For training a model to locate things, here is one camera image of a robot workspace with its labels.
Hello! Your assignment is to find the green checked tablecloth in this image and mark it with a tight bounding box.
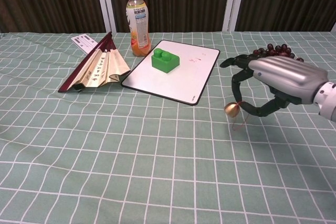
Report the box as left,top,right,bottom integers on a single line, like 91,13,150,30
0,31,336,224

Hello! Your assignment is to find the green toy building block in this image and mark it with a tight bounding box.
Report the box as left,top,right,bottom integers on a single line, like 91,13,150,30
151,48,181,74

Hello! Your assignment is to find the dark red grape bunch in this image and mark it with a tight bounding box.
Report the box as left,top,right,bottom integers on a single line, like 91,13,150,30
252,42,305,63

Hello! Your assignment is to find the folding paper fan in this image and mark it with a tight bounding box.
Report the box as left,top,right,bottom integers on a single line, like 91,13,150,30
58,31,131,93

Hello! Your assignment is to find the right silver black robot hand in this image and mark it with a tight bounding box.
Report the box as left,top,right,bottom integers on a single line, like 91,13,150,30
219,53,329,118

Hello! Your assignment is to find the white partition frame post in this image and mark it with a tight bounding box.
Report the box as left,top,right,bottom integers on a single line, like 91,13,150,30
93,0,118,33
222,0,247,32

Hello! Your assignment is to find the white board with black rim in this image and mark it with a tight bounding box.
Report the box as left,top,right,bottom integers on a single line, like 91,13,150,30
121,39,221,106

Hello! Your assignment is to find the white plastic ruler card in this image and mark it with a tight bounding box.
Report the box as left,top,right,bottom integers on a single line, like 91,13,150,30
71,34,99,55

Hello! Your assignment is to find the small golden bell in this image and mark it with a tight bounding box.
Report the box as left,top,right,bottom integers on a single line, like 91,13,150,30
224,100,249,132

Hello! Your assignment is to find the orange drink plastic bottle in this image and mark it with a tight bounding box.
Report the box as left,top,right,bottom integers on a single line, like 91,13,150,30
125,0,151,57

